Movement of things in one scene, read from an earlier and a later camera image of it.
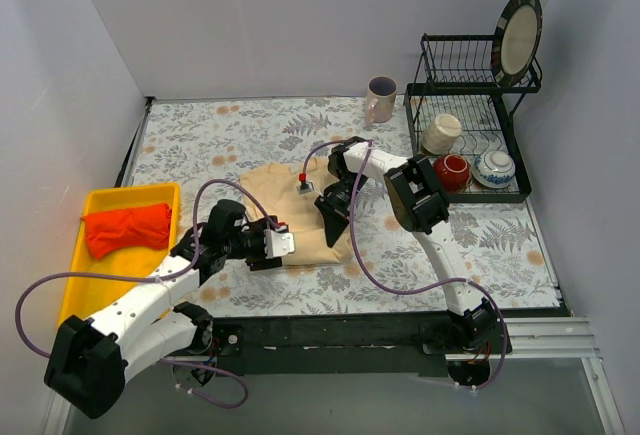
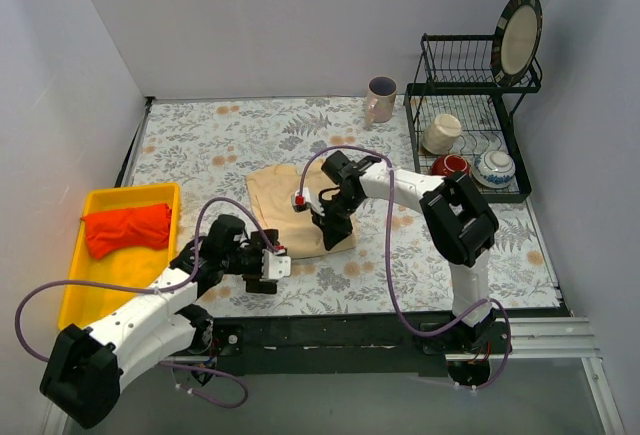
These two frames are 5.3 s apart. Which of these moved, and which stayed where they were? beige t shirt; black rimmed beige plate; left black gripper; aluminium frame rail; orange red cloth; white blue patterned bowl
Moved: left black gripper; beige t shirt
Stayed: orange red cloth; black rimmed beige plate; white blue patterned bowl; aluminium frame rail
